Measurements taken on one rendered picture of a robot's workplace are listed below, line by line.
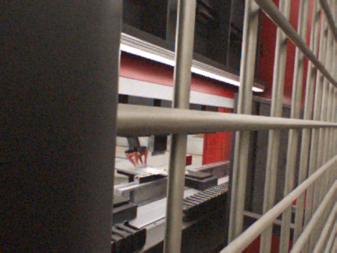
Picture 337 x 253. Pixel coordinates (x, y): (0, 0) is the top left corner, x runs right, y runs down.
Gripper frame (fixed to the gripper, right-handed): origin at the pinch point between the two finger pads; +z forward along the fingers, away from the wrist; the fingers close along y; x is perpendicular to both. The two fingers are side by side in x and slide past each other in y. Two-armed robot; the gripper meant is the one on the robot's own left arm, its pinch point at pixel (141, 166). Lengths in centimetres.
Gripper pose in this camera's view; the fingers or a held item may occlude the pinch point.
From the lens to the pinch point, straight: 134.2
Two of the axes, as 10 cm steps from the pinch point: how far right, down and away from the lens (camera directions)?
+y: 6.1, 0.0, 7.9
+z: 3.1, 9.2, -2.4
